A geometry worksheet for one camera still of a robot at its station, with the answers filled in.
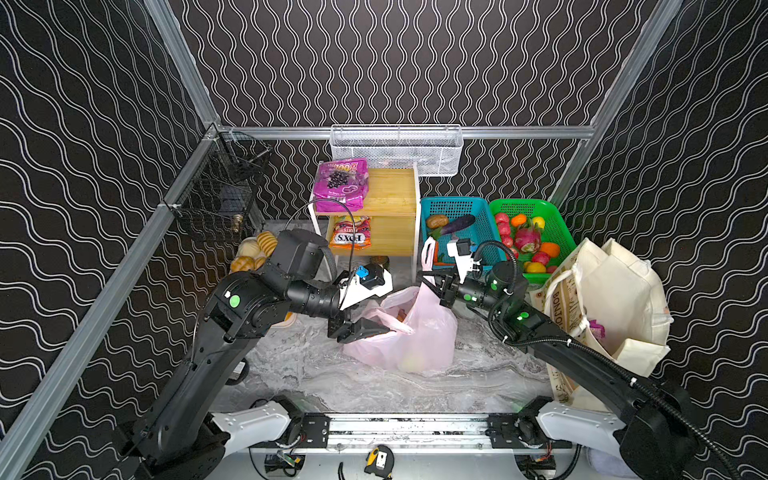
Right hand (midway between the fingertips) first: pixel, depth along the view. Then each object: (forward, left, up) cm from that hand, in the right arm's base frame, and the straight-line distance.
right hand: (419, 275), depth 70 cm
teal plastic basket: (+42, -28, -28) cm, 57 cm away
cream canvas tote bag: (+2, -52, -15) cm, 54 cm away
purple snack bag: (-5, -47, -18) cm, 51 cm away
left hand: (-15, +7, +10) cm, 19 cm away
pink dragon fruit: (+32, -41, -22) cm, 56 cm away
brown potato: (+44, -10, -25) cm, 51 cm away
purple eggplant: (+44, -18, -26) cm, 54 cm away
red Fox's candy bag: (+23, +22, -9) cm, 33 cm away
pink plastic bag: (-10, -4, -15) cm, 18 cm away
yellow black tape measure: (-34, +9, -26) cm, 44 cm away
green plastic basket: (+34, -52, -25) cm, 67 cm away
